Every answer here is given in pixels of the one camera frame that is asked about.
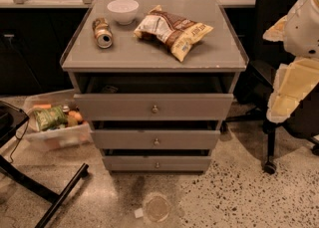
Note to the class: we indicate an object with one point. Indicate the grey top drawer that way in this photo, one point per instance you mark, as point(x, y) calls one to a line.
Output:
point(162, 97)

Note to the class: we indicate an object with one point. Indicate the orange fruit in bin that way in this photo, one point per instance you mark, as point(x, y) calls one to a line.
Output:
point(76, 115)

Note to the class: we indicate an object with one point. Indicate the grey drawer cabinet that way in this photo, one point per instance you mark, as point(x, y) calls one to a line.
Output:
point(218, 55)

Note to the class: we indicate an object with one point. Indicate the gold soda can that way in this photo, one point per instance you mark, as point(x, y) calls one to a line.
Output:
point(102, 33)

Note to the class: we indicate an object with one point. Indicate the black office chair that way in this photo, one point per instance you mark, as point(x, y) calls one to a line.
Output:
point(255, 85)

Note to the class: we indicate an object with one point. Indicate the grey drawer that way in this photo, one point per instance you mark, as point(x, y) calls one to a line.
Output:
point(162, 97)
point(155, 135)
point(156, 163)

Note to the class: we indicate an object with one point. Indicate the grey bottom drawer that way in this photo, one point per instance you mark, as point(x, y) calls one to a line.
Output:
point(156, 163)

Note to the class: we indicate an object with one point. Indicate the green snack bag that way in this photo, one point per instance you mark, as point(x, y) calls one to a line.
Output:
point(49, 118)

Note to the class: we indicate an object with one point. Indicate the brown yellow chip bag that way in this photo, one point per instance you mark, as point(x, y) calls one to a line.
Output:
point(178, 33)

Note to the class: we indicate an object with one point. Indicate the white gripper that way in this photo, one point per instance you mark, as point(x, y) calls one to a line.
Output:
point(304, 31)

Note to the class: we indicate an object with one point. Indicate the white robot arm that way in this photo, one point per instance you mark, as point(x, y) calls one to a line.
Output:
point(298, 30)

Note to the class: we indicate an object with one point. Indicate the grey middle drawer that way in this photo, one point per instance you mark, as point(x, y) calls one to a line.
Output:
point(155, 135)

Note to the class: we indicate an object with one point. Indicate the clear plastic storage bin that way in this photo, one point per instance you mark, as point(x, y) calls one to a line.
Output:
point(61, 136)

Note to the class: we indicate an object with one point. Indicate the white ceramic bowl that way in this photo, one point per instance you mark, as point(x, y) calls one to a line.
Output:
point(123, 12)

